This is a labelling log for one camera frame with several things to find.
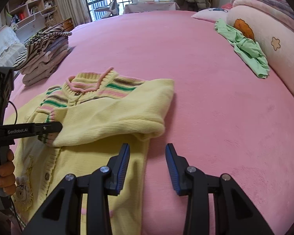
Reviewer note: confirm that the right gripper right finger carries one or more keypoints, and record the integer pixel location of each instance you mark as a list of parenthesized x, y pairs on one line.
[(234, 211)]

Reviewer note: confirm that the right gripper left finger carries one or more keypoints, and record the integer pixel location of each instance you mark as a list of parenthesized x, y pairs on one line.
[(60, 213)]

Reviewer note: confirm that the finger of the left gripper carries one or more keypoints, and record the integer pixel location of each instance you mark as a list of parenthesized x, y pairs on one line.
[(47, 128)]

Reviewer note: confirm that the yellow striped knit sweater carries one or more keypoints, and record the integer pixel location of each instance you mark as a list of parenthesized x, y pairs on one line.
[(99, 113)]

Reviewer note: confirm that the stack of folded beige clothes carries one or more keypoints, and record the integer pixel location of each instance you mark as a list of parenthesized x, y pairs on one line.
[(46, 62)]

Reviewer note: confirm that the left hand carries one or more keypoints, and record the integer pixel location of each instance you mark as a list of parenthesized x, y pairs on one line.
[(7, 177)]

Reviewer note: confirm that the white lace covered furniture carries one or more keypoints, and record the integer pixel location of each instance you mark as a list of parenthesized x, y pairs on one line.
[(10, 47)]

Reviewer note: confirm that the pink bed blanket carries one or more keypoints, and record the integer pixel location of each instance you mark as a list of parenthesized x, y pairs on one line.
[(222, 118)]

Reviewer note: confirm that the wooden drawer desk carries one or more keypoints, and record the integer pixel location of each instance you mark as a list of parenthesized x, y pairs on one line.
[(68, 24)]

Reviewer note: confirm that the beige window curtain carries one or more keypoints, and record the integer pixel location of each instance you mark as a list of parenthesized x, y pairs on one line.
[(77, 10)]

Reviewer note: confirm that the grey office chair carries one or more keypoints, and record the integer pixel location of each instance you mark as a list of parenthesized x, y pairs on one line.
[(105, 9)]

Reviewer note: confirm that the small table with cloth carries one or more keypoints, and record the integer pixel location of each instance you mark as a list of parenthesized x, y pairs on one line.
[(149, 7)]

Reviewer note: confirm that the green crumpled garment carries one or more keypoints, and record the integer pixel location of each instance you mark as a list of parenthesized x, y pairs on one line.
[(247, 49)]

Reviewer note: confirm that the pink rolled flower quilt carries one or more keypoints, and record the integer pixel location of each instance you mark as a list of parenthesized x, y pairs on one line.
[(275, 39)]

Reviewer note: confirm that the pink cartoon pillow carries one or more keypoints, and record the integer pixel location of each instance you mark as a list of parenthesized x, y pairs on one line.
[(211, 14)]

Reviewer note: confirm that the wooden wall shelf unit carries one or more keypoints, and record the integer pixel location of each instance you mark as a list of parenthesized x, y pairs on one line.
[(32, 16)]

